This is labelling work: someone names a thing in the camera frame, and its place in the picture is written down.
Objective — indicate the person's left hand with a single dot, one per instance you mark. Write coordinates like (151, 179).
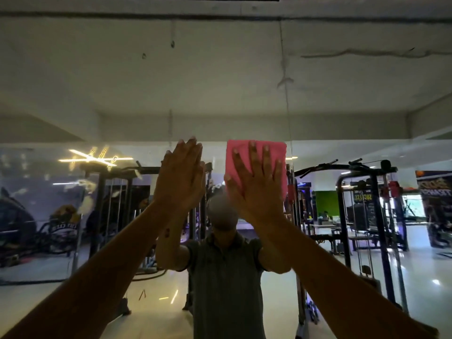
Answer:
(180, 180)

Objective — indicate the person's right hand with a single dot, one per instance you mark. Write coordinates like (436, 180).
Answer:
(263, 197)

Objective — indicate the pink cloth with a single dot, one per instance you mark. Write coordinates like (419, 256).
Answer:
(277, 151)

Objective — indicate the large wall mirror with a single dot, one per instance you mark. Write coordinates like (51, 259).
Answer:
(212, 84)

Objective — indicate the person's right forearm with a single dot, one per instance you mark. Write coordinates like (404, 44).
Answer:
(335, 285)

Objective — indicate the person's left forearm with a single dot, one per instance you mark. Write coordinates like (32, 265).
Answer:
(88, 278)

